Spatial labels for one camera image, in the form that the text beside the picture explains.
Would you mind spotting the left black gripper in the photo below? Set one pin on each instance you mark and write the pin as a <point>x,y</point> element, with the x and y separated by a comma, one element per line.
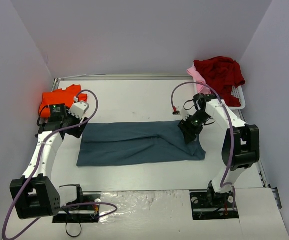
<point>77,127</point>

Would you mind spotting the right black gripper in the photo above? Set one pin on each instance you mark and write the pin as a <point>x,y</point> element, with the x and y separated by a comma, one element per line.
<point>189,129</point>

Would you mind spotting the orange t shirt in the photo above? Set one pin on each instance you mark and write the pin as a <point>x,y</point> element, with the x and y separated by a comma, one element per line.
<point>58,96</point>

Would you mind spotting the blue-grey t shirt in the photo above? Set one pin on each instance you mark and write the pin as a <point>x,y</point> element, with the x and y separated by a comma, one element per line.
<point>135,143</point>

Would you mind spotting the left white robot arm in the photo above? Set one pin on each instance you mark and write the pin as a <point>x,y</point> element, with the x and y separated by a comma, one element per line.
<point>34,193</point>

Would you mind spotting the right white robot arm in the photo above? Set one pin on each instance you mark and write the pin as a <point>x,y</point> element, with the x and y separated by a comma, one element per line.
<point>241,146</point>

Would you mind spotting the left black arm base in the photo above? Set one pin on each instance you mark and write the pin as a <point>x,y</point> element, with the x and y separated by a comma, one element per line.
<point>80,214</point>

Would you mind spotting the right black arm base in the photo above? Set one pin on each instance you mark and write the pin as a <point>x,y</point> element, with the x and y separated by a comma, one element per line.
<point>207,207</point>

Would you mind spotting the pink t shirt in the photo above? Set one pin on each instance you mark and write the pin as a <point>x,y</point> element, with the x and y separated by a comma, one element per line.
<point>201,86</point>

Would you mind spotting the dark red t shirt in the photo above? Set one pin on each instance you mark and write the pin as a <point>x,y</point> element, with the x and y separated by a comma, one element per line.
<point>222,74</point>

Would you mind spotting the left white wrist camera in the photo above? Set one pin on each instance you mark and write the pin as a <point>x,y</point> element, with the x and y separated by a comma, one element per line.
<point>78,108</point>

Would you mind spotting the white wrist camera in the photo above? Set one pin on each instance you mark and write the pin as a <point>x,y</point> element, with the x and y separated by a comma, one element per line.
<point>78,108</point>
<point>184,114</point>

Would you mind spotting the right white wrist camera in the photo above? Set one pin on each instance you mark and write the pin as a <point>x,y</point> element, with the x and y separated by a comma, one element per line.
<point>184,114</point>

